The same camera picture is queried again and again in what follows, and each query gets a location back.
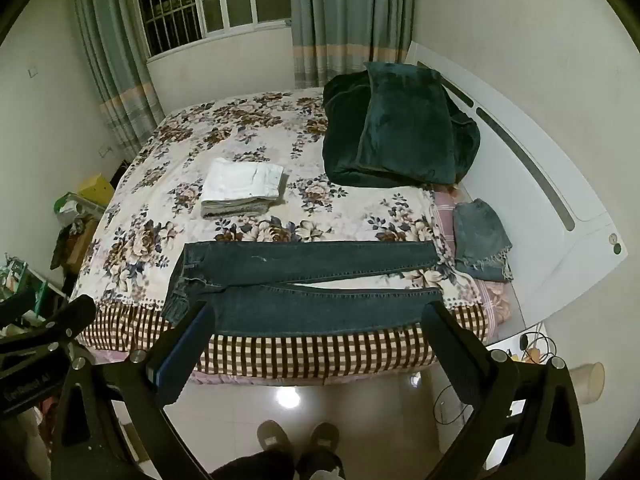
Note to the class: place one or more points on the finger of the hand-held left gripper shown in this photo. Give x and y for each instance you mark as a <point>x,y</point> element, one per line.
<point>67,317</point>
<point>17,304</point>

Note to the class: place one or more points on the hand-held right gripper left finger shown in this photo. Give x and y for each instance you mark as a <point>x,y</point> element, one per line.
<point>182,355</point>

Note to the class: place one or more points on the cluttered white rack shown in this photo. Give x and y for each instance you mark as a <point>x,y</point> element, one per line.
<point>30,280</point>

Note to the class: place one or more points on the person's right shoe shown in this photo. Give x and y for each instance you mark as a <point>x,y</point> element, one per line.
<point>324,437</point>

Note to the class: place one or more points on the bed with floral sheet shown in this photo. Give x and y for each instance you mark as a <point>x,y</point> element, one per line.
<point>165,195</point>

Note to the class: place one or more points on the wall socket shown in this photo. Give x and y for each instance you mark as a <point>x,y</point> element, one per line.
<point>105,150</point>

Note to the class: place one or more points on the frayed denim shorts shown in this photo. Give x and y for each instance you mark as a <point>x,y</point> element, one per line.
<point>480,240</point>

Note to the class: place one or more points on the dark blue jeans pants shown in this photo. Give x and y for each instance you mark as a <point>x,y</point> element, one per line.
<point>310,260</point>

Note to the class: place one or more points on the yellow box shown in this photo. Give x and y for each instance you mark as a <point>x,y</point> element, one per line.
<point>97,189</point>

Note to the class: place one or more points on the brown cardboard box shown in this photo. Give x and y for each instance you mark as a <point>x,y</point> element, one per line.
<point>82,245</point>

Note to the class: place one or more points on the barred window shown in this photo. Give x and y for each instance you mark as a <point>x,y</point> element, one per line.
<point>220,0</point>

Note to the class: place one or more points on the folded grey pants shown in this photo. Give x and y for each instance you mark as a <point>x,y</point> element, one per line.
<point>235,210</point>

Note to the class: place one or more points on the person's left shoe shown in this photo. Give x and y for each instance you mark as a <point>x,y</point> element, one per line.
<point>274,439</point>

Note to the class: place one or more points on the grey-green striped curtain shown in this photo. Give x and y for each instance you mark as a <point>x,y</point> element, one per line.
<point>120,60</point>
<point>345,15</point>

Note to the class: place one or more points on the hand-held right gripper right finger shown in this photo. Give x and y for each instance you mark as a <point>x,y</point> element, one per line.
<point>452,355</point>

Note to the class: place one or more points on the beige round container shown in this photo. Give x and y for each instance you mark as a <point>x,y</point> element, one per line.
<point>589,380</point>

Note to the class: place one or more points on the green and white bag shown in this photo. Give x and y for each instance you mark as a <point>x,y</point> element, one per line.
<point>70,207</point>

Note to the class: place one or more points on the dark green plush blanket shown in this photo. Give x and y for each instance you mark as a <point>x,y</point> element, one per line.
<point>400,125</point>

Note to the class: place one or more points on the person's shoe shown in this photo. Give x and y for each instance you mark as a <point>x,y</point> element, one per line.
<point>274,439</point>
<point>324,437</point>

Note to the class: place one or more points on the white headboard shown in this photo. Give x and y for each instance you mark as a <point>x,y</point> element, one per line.
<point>550,260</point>

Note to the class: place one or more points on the folded white pants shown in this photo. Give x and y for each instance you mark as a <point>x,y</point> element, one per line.
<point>240,180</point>

